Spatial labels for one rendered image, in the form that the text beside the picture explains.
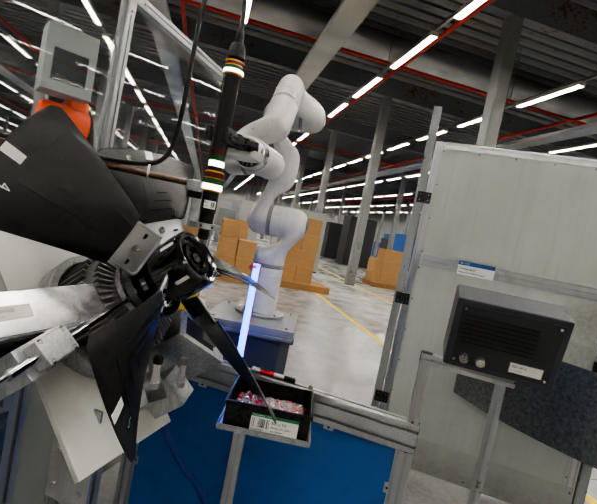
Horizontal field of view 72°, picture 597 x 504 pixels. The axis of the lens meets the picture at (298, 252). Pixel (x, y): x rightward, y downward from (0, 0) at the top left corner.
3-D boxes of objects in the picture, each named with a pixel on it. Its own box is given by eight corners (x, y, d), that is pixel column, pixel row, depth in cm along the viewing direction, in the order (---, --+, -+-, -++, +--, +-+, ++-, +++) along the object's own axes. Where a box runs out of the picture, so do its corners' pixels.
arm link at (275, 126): (246, 95, 129) (215, 157, 111) (294, 91, 125) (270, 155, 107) (254, 120, 136) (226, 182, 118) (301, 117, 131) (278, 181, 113)
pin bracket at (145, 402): (105, 391, 81) (139, 373, 79) (125, 386, 87) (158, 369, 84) (114, 421, 80) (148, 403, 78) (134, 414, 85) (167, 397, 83)
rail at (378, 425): (137, 361, 137) (141, 338, 136) (145, 358, 141) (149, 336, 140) (413, 455, 111) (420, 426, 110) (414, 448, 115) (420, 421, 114)
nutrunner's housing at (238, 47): (194, 238, 89) (233, 24, 86) (193, 236, 93) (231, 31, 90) (212, 241, 90) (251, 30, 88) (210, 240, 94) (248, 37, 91)
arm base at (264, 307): (238, 304, 169) (246, 260, 169) (283, 312, 170) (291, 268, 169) (232, 313, 150) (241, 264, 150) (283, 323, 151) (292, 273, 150)
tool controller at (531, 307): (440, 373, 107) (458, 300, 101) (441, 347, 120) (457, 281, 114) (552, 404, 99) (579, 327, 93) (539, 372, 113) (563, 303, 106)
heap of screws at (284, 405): (227, 424, 101) (230, 408, 101) (238, 401, 115) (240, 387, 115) (303, 441, 100) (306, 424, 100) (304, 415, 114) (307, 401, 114)
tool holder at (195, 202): (179, 224, 86) (188, 178, 86) (178, 222, 93) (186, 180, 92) (222, 232, 89) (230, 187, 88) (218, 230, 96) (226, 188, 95)
